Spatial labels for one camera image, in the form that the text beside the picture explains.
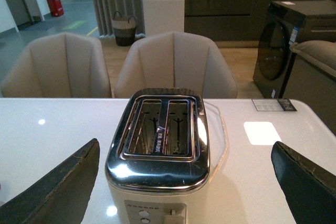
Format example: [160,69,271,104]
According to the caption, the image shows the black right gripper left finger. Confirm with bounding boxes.
[1,138,100,223]

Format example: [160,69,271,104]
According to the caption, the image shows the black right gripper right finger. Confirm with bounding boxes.
[271,141,335,223]

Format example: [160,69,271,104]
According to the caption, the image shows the cream chrome two-slot toaster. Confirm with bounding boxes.
[106,88,211,223]

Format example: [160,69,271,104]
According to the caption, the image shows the black white table label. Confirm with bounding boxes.
[252,99,297,112]

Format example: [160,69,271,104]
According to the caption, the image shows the grey sofa armrest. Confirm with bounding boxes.
[283,40,335,133]

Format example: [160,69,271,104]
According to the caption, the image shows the beige chair left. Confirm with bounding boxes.
[1,33,112,98]

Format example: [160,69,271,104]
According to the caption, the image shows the dark front-load washing machine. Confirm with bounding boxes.
[253,0,335,98]

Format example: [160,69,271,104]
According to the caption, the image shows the woven laundry basket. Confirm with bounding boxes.
[112,11,137,46]

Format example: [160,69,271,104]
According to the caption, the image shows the red bin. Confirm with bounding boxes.
[47,0,64,17]

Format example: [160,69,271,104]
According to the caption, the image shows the white tall cabinet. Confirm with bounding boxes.
[142,0,185,37]

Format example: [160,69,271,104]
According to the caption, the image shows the white toaster power cable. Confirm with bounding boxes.
[204,100,228,167]

